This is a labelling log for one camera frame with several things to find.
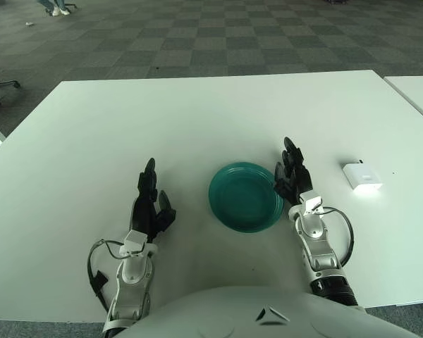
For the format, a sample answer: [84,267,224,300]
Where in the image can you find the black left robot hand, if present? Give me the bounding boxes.
[128,157,177,244]

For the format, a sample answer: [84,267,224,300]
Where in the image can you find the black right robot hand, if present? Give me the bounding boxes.
[273,136,313,207]

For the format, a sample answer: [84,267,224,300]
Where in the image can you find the white charger block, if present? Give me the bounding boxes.
[341,159,384,193]

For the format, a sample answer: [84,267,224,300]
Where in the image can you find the green round plate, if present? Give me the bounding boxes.
[207,161,285,233]

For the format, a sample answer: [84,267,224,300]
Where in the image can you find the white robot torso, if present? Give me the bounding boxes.
[112,285,423,338]

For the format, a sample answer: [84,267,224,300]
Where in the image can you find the white side table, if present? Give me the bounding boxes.
[383,75,423,127]

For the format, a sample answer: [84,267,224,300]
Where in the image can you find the black office chair base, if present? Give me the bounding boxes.
[0,49,21,108]

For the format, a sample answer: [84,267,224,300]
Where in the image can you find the person's feet white shoes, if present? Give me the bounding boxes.
[37,0,71,17]

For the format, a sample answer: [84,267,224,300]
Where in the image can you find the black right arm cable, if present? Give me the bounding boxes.
[320,206,354,267]

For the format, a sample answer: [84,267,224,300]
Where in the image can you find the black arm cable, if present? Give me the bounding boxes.
[320,206,354,267]
[87,239,128,311]

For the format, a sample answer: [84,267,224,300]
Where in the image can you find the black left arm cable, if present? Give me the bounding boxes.
[87,239,128,311]

